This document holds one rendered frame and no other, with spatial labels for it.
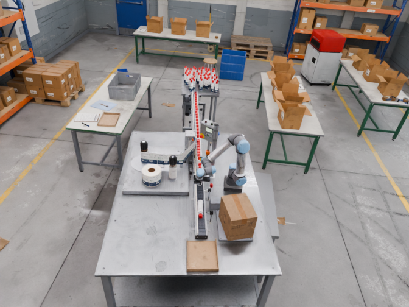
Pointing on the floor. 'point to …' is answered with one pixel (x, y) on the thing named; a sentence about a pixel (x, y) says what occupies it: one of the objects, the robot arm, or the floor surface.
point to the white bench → (127, 109)
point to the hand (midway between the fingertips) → (199, 183)
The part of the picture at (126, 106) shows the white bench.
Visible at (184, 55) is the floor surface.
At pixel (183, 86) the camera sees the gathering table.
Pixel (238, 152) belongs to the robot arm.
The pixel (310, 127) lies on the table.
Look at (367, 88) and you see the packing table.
